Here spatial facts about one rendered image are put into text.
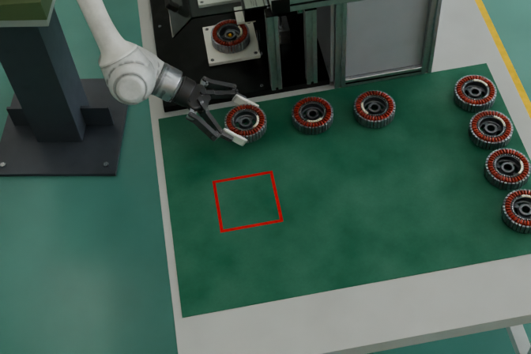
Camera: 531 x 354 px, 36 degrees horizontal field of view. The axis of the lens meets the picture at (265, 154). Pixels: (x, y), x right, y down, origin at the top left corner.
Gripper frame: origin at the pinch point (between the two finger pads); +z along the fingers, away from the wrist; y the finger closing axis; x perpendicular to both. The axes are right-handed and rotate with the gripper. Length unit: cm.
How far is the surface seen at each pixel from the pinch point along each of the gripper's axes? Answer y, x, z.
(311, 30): -20.2, 21.9, 3.6
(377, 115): -10.5, 15.6, 30.1
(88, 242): 5, -101, -15
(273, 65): -15.1, 8.3, 0.5
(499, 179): 4, 32, 59
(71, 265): 15, -102, -17
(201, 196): 22.2, -6.9, -2.8
